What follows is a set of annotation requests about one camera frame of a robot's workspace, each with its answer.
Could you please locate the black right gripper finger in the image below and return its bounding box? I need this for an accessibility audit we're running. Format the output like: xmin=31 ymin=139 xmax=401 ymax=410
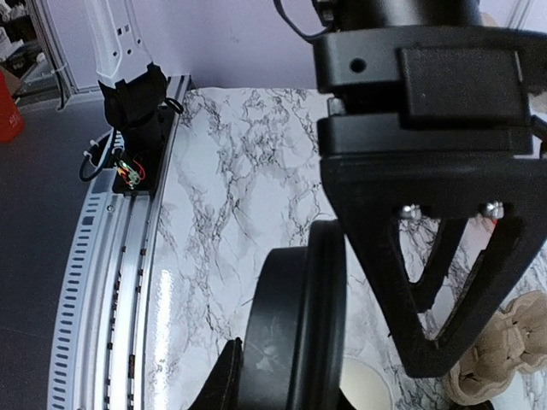
xmin=189 ymin=337 xmax=243 ymax=410

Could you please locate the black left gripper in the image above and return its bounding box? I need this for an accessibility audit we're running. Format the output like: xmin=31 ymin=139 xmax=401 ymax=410
xmin=314 ymin=26 xmax=534 ymax=156

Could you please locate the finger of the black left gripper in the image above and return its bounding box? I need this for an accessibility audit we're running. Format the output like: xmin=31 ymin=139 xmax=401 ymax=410
xmin=321 ymin=153 xmax=546 ymax=377

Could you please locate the black plastic cup lid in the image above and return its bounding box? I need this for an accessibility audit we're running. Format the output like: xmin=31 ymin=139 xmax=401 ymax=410
xmin=238 ymin=220 xmax=346 ymax=409

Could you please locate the white paper coffee cup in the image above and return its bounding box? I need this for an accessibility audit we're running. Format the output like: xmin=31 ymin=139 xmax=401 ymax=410
xmin=340 ymin=356 xmax=394 ymax=410

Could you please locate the brown cardboard cup carrier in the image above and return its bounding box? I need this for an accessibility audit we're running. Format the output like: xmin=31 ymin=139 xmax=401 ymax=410
xmin=442 ymin=290 xmax=546 ymax=406

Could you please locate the orange object in background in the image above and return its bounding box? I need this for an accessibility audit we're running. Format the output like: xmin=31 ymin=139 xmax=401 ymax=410
xmin=0 ymin=73 xmax=25 ymax=144

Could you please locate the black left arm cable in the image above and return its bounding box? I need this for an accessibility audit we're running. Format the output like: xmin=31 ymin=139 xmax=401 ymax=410
xmin=273 ymin=0 xmax=334 ymax=44

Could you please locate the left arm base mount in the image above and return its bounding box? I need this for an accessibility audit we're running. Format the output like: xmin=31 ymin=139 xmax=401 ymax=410
xmin=79 ymin=64 xmax=183 ymax=194

